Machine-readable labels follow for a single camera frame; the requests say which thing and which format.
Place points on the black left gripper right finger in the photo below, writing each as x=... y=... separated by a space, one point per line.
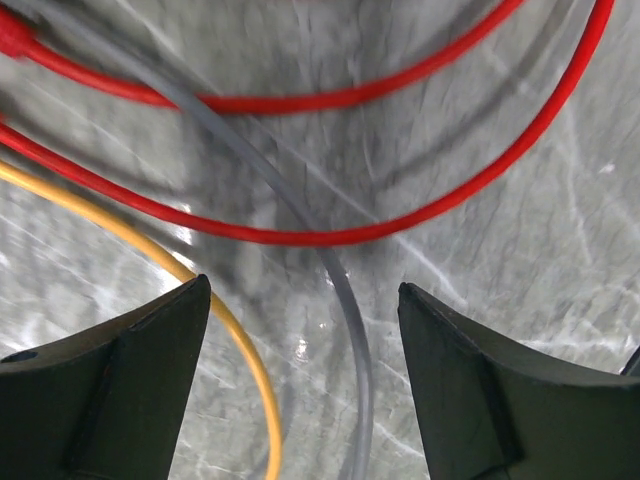
x=489 y=407

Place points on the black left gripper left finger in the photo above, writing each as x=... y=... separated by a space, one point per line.
x=107 y=402

